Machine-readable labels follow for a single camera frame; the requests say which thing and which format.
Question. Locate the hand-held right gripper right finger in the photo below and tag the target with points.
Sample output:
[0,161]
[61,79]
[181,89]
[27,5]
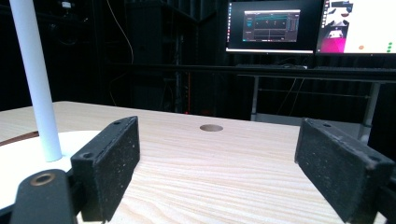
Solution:
[336,168]

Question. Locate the white-screen computer monitor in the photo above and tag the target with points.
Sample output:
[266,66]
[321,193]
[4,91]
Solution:
[358,26]

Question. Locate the white stand with pole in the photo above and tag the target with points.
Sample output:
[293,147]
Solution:
[34,77]

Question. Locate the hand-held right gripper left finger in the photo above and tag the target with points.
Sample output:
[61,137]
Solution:
[107,168]

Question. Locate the metal-legged desk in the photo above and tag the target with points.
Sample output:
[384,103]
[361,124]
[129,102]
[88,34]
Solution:
[311,73]

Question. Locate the dark-screen computer monitor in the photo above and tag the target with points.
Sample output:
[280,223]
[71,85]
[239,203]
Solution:
[274,26]

